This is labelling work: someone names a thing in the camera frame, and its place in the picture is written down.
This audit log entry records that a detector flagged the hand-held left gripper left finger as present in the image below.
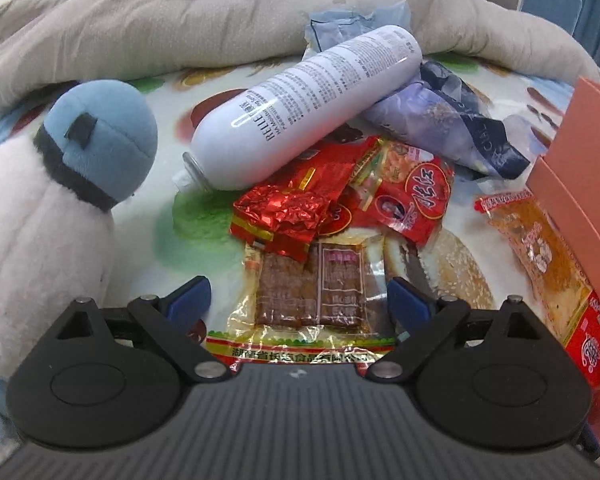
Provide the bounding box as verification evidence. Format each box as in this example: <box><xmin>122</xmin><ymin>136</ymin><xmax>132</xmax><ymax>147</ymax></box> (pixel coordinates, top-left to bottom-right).
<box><xmin>45</xmin><ymin>275</ymin><xmax>233</xmax><ymax>383</ymax></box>

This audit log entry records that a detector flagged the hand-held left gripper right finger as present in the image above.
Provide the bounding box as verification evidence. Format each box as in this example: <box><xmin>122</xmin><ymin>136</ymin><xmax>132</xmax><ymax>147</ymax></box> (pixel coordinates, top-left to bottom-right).
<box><xmin>364</xmin><ymin>275</ymin><xmax>553</xmax><ymax>381</ymax></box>

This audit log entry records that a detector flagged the clear dried tofu packet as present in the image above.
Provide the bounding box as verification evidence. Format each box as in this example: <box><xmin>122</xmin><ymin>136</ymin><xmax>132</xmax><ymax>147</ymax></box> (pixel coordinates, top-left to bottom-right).
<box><xmin>204</xmin><ymin>232</ymin><xmax>397</xmax><ymax>367</ymax></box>

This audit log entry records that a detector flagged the red portrait snack packet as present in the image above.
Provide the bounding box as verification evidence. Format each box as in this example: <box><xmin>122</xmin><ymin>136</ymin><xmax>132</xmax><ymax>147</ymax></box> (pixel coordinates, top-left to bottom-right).
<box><xmin>352</xmin><ymin>138</ymin><xmax>456</xmax><ymax>250</ymax></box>

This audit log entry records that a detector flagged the orange clear snack packet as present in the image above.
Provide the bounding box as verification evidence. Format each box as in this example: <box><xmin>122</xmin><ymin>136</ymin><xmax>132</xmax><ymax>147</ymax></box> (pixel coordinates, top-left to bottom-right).
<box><xmin>474</xmin><ymin>190</ymin><xmax>599</xmax><ymax>322</ymax></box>

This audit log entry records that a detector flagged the red glossy snack packet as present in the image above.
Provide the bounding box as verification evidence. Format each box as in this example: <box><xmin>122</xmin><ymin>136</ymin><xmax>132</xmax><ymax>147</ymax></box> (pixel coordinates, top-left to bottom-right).
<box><xmin>285</xmin><ymin>135</ymin><xmax>382</xmax><ymax>239</ymax></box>

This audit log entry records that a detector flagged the plush penguin toy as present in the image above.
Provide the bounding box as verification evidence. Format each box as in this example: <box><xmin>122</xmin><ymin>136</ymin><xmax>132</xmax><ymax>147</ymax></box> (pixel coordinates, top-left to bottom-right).
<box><xmin>0</xmin><ymin>79</ymin><xmax>160</xmax><ymax>396</ymax></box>

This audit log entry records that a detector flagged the red flat snack packet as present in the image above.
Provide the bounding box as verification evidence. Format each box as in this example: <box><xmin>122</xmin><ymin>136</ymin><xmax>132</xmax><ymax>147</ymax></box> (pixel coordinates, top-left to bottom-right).
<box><xmin>561</xmin><ymin>291</ymin><xmax>600</xmax><ymax>392</ymax></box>

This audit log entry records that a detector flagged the white spray bottle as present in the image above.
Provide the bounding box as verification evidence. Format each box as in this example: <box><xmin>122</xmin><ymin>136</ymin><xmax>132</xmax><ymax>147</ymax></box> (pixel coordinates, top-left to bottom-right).
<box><xmin>172</xmin><ymin>25</ymin><xmax>424</xmax><ymax>194</ymax></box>

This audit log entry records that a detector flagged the light blue plastic bag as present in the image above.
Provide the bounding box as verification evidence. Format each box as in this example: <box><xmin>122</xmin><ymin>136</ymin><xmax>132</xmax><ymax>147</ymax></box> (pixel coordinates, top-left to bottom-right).
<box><xmin>302</xmin><ymin>0</ymin><xmax>412</xmax><ymax>62</ymax></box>

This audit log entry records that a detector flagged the grey duvet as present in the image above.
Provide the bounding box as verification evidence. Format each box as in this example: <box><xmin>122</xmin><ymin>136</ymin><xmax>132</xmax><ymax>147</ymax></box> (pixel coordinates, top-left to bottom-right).
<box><xmin>0</xmin><ymin>0</ymin><xmax>600</xmax><ymax>122</ymax></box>

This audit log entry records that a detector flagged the blue chair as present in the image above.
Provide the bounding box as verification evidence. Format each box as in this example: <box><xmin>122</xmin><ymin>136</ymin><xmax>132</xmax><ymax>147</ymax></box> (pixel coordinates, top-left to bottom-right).
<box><xmin>521</xmin><ymin>0</ymin><xmax>584</xmax><ymax>29</ymax></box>

